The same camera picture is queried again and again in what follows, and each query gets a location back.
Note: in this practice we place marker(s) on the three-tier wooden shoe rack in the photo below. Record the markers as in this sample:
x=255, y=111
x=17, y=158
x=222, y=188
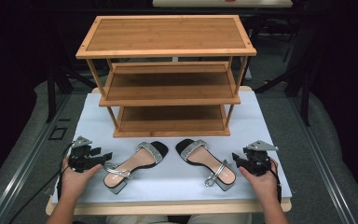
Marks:
x=167, y=35

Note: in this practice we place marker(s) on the person's leg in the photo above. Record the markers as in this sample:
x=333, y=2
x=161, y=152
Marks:
x=136, y=219
x=220, y=219

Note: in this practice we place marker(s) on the person's right leg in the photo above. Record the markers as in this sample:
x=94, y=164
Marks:
x=220, y=219

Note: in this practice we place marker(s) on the metal floor rail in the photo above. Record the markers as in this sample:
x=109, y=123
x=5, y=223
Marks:
x=320, y=161
x=21, y=168

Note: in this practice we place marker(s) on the person's left hand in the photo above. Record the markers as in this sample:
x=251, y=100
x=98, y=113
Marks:
x=74, y=182

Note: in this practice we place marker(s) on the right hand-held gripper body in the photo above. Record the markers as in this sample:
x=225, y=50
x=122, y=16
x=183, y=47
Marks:
x=258, y=158

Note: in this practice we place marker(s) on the black metal stand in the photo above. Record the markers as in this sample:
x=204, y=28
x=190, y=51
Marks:
x=304, y=84
x=52, y=93

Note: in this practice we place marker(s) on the person's left leg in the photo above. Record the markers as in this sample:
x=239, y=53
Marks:
x=136, y=219

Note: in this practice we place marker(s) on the white foam board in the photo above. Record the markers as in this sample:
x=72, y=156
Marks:
x=174, y=177

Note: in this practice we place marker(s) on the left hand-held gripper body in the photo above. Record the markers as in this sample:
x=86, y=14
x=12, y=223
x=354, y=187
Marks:
x=80, y=155

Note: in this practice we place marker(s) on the person's right hand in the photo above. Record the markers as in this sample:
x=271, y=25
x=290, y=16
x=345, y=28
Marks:
x=261, y=183

